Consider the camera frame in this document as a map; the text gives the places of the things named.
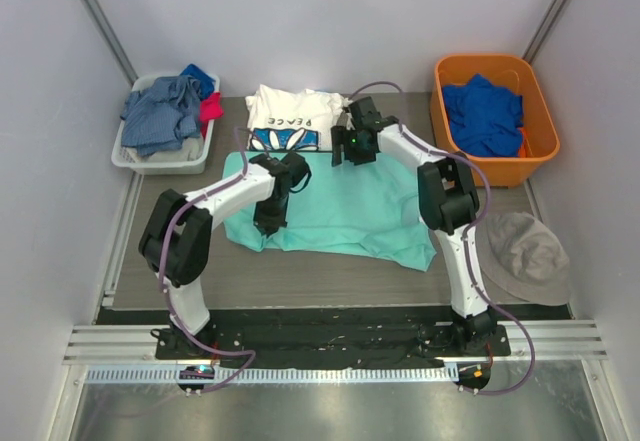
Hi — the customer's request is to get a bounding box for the grey bucket hat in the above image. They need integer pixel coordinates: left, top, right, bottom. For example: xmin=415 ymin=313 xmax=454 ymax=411
xmin=475 ymin=213 xmax=570 ymax=306

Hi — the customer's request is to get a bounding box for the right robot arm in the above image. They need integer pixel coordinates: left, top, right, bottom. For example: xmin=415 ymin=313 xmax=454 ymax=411
xmin=331 ymin=97 xmax=497 ymax=356

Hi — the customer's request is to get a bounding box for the teal t shirt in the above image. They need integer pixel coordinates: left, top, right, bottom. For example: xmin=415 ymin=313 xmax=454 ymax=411
xmin=224 ymin=152 xmax=436 ymax=272

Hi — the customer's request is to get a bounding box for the blue checked shirt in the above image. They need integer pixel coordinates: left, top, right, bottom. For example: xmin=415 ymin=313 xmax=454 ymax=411
xmin=121 ymin=75 xmax=201 ymax=157

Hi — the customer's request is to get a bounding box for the grey garment in basket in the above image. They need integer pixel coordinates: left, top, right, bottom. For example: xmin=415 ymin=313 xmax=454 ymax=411
xmin=146 ymin=136 xmax=204 ymax=163

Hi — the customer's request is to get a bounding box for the royal blue garment in tub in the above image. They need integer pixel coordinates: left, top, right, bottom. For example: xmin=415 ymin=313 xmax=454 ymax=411
xmin=441 ymin=74 xmax=524 ymax=158

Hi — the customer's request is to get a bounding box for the aluminium rail frame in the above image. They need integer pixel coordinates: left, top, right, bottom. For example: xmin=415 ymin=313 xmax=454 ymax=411
xmin=63 ymin=320 xmax=608 ymax=365

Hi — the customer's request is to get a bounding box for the red garment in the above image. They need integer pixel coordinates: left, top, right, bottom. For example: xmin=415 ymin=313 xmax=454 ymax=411
xmin=199 ymin=92 xmax=224 ymax=138

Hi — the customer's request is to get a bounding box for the white slotted cable duct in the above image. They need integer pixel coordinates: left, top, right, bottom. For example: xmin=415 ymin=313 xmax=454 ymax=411
xmin=84 ymin=363 xmax=459 ymax=386

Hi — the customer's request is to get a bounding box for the white printed folded t shirt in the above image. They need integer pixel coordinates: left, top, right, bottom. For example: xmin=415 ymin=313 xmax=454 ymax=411
xmin=245 ymin=85 xmax=349 ymax=152

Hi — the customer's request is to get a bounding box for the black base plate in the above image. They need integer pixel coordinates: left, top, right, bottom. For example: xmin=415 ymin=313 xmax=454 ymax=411
xmin=151 ymin=306 xmax=511 ymax=370

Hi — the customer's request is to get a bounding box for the orange garment in tub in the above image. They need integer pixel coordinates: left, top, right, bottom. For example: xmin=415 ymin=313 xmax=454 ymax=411
xmin=517 ymin=127 xmax=531 ymax=158

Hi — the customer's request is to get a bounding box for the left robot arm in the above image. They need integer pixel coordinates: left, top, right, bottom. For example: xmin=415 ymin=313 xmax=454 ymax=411
xmin=138 ymin=153 xmax=311 ymax=360

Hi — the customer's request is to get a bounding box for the white laundry basket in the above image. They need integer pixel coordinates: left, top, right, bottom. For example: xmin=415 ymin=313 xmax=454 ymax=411
xmin=111 ymin=73 xmax=220 ymax=176

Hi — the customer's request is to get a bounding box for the orange plastic tub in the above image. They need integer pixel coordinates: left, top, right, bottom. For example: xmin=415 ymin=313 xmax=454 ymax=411
xmin=430 ymin=53 xmax=560 ymax=187

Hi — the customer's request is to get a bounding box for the blue garment in basket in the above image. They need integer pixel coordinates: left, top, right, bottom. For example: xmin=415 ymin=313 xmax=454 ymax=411
xmin=180 ymin=64 xmax=217 ymax=100

